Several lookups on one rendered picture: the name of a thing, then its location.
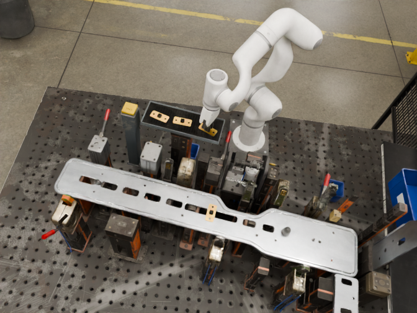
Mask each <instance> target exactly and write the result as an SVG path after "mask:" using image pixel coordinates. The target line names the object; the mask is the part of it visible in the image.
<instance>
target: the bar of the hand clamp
mask: <svg viewBox="0 0 417 313"><path fill-rule="evenodd" d="M337 190H338V185H337V184H334V183H333V182H332V183H330V184H329V185H328V186H327V188H326V189H325V191H324V193H323V194H322V195H321V197H320V199H319V200H318V202H317V207H316V209H315V210H317V209H318V207H319V205H320V204H321V203H323V208H321V211H323V210H324V208H325V207H326V206H327V204H328V203H329V201H330V200H331V198H332V197H334V196H336V191H337Z"/></svg>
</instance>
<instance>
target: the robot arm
mask: <svg viewBox="0 0 417 313"><path fill-rule="evenodd" d="M322 40H323V34H322V32H321V30H320V29H319V28H318V27H317V26H316V25H315V24H313V23H312V22H310V21H309V20H308V19H306V18H305V17H304V16H302V15H301V14H300V13H298V12H297V11H295V10H293V9H290V8H282V9H279V10H277V11H276V12H274V13H273V14H272V15H271V16H270V17H269V18H268V19H267V20H266V21H265V22H264V23H263V24H262V25H261V26H260V27H259V28H258V29H257V30H256V31H255V32H254V33H253V34H252V35H251V36H250V38H249V39H247V41H245V43H244V44H242V46H241V47H240V48H239V49H238V50H237V51H236V52H235V54H234V55H233V58H232V60H233V63H234V64H235V66H236V68H237V70H238V72H239V74H240V80H239V83H238V85H237V87H236V88H235V89H234V90H233V91H231V90H230V89H229V88H228V85H227V82H228V75H227V74H226V73H225V72H224V71H222V70H219V69H213V70H210V71H209V72H208V73H207V76H206V81H205V89H204V98H203V105H204V107H203V109H202V112H201V115H200V120H199V122H200V123H202V122H203V124H202V127H201V128H202V129H204V130H205V131H206V132H210V129H212V128H213V122H214V121H215V119H216V117H217V116H218V115H219V112H220V108H221V109H223V110H224V111H225V112H230V111H232V110H233V109H234V108H235V107H236V106H237V105H238V104H239V103H240V102H241V101H242V100H245V101H246V102H247V103H248V104H249V105H250V106H249V107H248V108H247V109H246V110H245V112H244V116H243V121H242V124H241V126H239V127H237V128H236V129H235V131H234V132H233V143H234V144H235V145H236V146H237V147H238V148H239V149H240V150H242V151H244V152H249V151H250V152H256V151H258V150H260V149H261V148H262V146H263V145H264V142H265V136H264V134H263V132H262V129H263V127H264V123H265V121H267V120H271V119H273V118H275V117H277V116H278V115H279V114H280V113H281V110H282V103H281V101H280V99H279V98H278V97H277V96H276V95H275V94H274V93H273V92H271V91H270V90H269V89H268V88H267V87H266V86H265V83H266V82H268V83H271V82H276V81H278V80H280V79H281V78H283V77H284V75H285V74H286V72H287V70H288V69H289V67H290V66H291V64H292V61H293V58H294V56H293V51H292V46H291V42H293V43H294V44H296V45H297V46H299V47H300V48H302V49H304V50H314V49H316V48H317V47H319V46H320V44H321V42H322ZM273 46H274V49H273V52H272V54H271V56H270V58H269V60H268V62H267V64H266V65H265V67H264V68H263V69H262V70H261V71H260V72H259V73H258V74H257V75H256V76H254V77H252V78H251V70H252V67H253V66H254V65H255V64H256V63H257V62H258V61H259V60H260V59H261V58H262V57H263V56H264V55H265V54H266V53H267V52H268V51H269V50H270V49H271V48H272V47H273Z"/></svg>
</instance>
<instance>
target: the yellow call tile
mask: <svg viewBox="0 0 417 313"><path fill-rule="evenodd" d="M137 107H138V105H136V104H132V103H129V102H126V103H125V105H124V107H123V109H122V112H123V113H125V114H130V115H133V116H134V114H135V112H136V110H137Z"/></svg>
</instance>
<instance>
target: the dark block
mask: <svg viewBox="0 0 417 313"><path fill-rule="evenodd" d="M278 176H279V168H278V167H275V166H271V165H269V169H268V172H267V176H266V178H265V180H264V182H263V184H262V187H261V190H260V192H259V194H258V196H257V198H256V199H254V200H253V202H252V204H250V207H249V213H250V212H252V213H254V214H257V215H258V213H259V211H260V210H261V208H262V206H263V204H264V202H265V200H266V199H267V197H268V195H269V193H270V191H271V189H272V187H273V186H275V185H276V183H277V180H278Z"/></svg>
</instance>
